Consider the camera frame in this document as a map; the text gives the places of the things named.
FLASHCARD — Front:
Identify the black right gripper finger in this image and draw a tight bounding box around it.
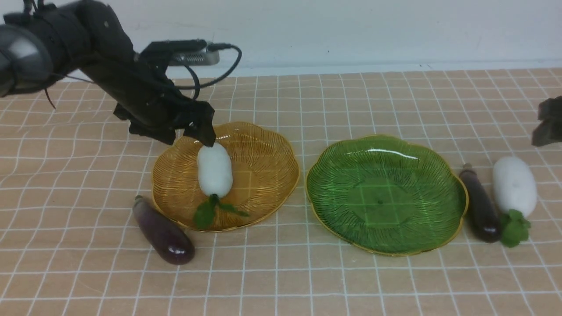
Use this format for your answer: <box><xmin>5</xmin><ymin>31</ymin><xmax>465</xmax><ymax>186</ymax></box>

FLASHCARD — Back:
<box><xmin>531</xmin><ymin>96</ymin><xmax>562</xmax><ymax>147</ymax></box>

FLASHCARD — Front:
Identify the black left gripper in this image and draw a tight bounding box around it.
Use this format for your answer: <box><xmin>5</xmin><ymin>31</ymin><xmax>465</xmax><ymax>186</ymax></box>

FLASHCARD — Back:
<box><xmin>94</xmin><ymin>66</ymin><xmax>216</xmax><ymax>147</ymax></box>

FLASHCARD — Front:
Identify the white radish with leaves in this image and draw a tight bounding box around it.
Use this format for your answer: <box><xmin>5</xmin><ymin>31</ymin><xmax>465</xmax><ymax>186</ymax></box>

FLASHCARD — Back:
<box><xmin>193</xmin><ymin>142</ymin><xmax>249</xmax><ymax>230</ymax></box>

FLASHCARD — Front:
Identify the purple eggplant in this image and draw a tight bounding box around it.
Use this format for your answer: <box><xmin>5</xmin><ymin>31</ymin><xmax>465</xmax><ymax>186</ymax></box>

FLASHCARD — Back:
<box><xmin>132</xmin><ymin>195</ymin><xmax>195</xmax><ymax>266</ymax></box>
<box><xmin>458</xmin><ymin>163</ymin><xmax>502</xmax><ymax>243</ymax></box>

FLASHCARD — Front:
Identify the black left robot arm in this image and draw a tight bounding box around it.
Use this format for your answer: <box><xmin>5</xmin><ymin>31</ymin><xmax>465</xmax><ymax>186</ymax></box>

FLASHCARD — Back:
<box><xmin>0</xmin><ymin>0</ymin><xmax>216</xmax><ymax>147</ymax></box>

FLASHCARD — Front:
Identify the amber transparent plastic plate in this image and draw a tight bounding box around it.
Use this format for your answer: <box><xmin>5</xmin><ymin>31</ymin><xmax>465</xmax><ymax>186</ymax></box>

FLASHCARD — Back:
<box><xmin>152</xmin><ymin>122</ymin><xmax>301</xmax><ymax>233</ymax></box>

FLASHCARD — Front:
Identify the beige checkered tablecloth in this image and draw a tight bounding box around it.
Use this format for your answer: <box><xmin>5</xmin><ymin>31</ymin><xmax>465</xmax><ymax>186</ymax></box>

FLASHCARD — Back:
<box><xmin>0</xmin><ymin>68</ymin><xmax>562</xmax><ymax>316</ymax></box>

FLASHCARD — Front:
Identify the green transparent plastic plate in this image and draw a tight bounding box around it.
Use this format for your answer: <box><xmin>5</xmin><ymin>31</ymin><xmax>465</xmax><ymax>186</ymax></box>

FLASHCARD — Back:
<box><xmin>306</xmin><ymin>134</ymin><xmax>469</xmax><ymax>256</ymax></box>

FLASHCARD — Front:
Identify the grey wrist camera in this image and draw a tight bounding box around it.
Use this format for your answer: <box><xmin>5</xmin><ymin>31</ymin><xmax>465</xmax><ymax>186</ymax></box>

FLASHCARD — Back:
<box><xmin>147</xmin><ymin>39</ymin><xmax>220</xmax><ymax>67</ymax></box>

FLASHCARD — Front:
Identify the black camera cable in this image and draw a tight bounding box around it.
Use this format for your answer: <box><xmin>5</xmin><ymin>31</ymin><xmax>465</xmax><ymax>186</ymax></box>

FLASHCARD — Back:
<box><xmin>173</xmin><ymin>43</ymin><xmax>243</xmax><ymax>101</ymax></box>

